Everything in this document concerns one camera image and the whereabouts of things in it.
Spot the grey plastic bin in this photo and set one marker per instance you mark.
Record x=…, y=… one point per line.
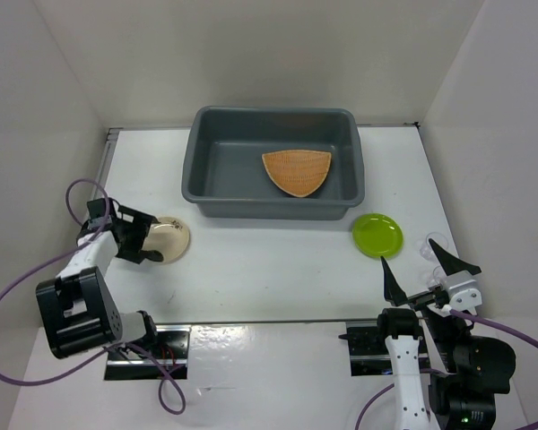
x=224, y=175

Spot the green plastic plate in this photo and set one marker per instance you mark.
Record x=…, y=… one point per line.
x=377, y=235

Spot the cream ceramic plate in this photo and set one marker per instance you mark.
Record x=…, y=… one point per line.
x=171, y=237

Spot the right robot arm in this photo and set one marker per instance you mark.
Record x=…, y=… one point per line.
x=444, y=377

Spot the orange woven triangular basket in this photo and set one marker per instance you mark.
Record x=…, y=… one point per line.
x=298, y=173

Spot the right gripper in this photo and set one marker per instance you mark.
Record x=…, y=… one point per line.
x=393, y=288

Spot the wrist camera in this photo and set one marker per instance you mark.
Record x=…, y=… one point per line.
x=101, y=214
x=463, y=291

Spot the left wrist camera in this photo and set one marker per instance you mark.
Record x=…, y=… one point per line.
x=101, y=214

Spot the clear plastic cup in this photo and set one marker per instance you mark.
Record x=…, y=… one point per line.
x=434, y=276

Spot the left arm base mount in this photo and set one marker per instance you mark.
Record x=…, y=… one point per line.
x=171, y=351

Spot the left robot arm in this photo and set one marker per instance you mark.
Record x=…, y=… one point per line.
x=76, y=307

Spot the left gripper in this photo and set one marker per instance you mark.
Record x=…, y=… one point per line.
x=140, y=223

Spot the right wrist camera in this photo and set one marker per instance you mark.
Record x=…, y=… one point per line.
x=463, y=291

